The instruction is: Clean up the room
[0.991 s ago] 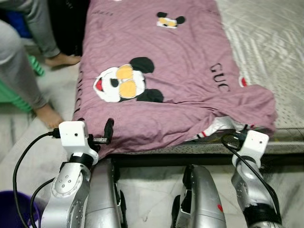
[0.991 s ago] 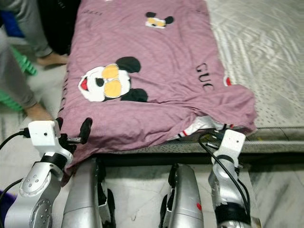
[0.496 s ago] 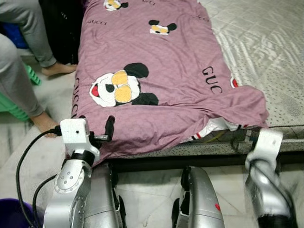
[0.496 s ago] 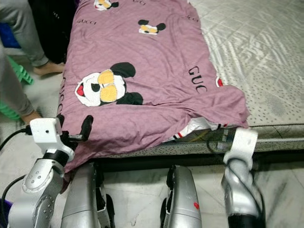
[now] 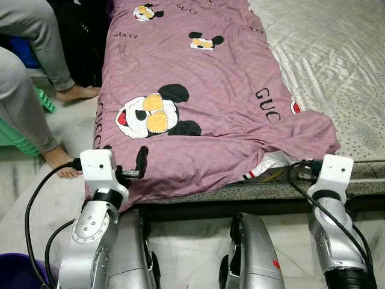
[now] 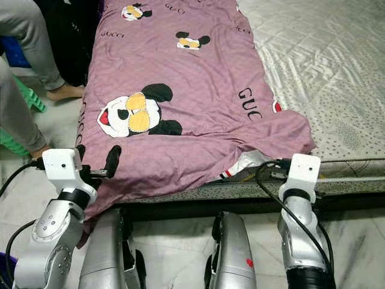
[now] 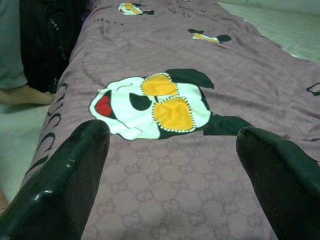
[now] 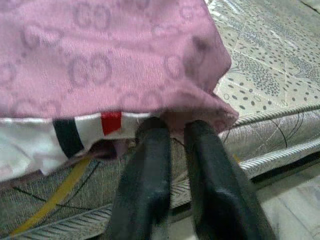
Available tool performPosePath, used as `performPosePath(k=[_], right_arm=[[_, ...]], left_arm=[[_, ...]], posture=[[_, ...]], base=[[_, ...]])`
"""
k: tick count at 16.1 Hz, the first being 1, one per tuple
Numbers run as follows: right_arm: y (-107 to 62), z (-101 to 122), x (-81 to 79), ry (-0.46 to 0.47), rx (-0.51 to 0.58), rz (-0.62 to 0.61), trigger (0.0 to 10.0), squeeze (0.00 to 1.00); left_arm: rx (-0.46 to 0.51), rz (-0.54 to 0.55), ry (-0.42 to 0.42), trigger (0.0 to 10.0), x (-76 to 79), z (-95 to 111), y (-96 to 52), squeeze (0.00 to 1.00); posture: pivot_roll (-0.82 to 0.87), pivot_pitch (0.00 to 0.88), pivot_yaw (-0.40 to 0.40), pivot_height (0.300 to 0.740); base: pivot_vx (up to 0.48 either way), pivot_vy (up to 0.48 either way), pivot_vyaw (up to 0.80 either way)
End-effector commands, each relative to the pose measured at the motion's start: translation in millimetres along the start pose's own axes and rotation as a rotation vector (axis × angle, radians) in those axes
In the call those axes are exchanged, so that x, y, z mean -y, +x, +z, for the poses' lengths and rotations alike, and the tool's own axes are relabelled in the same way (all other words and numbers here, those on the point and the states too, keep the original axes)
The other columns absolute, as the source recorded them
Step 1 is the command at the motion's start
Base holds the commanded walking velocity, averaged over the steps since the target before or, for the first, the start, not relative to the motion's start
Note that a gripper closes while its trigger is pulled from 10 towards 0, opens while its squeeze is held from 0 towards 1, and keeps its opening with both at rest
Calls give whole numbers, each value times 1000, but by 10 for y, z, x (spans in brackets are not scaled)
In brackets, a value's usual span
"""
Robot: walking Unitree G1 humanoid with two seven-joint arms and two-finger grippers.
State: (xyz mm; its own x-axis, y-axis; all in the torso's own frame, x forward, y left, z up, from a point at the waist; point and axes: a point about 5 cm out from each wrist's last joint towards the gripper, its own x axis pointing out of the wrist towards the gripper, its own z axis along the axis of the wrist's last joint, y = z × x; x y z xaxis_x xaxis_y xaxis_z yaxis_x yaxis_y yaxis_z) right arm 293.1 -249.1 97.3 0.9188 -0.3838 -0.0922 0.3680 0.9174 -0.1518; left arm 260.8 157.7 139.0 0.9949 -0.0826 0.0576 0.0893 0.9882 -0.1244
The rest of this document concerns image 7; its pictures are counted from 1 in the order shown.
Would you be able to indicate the pink cartoon mouse blanket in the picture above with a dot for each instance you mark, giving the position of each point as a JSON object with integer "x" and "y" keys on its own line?
{"x": 175, "y": 50}

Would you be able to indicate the black printed hanging cloth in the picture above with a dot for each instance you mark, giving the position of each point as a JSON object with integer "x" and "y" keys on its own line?
{"x": 47, "y": 45}

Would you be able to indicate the person's grey trouser leg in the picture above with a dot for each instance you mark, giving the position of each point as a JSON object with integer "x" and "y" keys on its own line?
{"x": 10, "y": 45}

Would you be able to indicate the person's bare foot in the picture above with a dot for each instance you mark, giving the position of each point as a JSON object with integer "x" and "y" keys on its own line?
{"x": 22, "y": 96}

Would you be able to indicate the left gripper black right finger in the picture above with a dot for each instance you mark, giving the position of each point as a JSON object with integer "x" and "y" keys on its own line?
{"x": 287, "y": 187}

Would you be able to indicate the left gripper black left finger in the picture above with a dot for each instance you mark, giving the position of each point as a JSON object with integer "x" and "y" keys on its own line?
{"x": 50, "y": 187}

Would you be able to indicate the grey quilted mattress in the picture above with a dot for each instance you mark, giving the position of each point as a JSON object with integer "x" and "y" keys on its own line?
{"x": 280, "y": 25}

